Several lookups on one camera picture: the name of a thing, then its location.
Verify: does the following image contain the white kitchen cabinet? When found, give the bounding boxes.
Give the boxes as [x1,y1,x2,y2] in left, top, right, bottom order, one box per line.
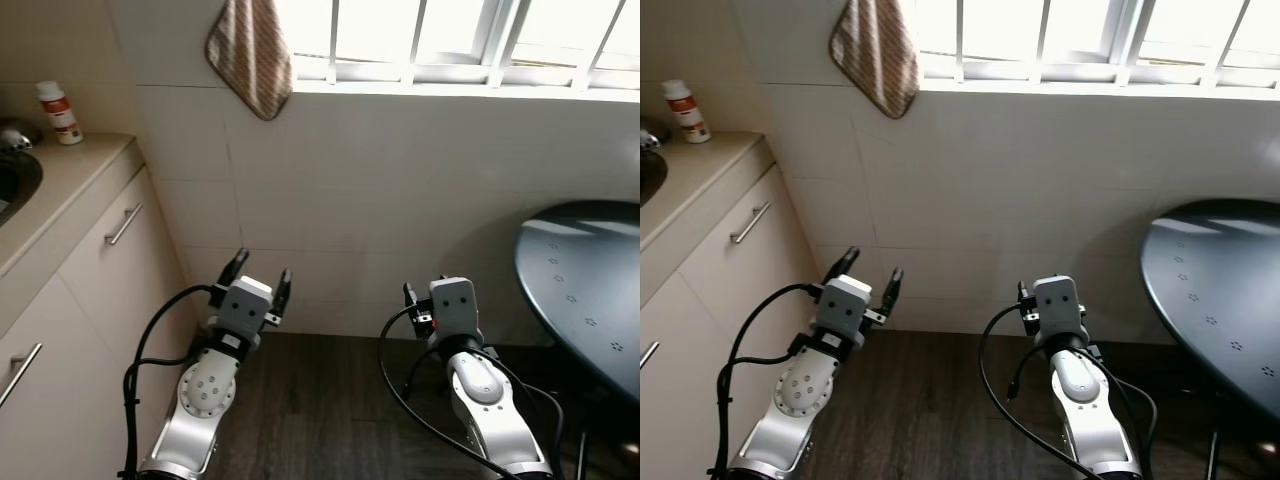
[0,165,191,480]
[640,165,831,480]

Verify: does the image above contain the brown striped towel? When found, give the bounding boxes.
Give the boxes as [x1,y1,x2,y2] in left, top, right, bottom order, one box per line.
[828,0,921,120]
[205,0,294,122]

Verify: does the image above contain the double basin steel sink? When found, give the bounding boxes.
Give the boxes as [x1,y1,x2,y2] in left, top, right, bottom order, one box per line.
[0,150,44,226]
[640,148,669,206]

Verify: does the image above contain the white bottle red label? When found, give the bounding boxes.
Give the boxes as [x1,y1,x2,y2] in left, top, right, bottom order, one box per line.
[662,79,713,144]
[36,81,85,146]

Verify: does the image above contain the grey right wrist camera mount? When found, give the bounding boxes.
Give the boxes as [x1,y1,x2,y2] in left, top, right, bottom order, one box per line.
[428,277,479,342]
[1032,275,1084,342]

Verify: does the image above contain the white window frame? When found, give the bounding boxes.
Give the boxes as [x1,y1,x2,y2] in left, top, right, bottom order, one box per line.
[270,0,641,94]
[905,0,1280,94]

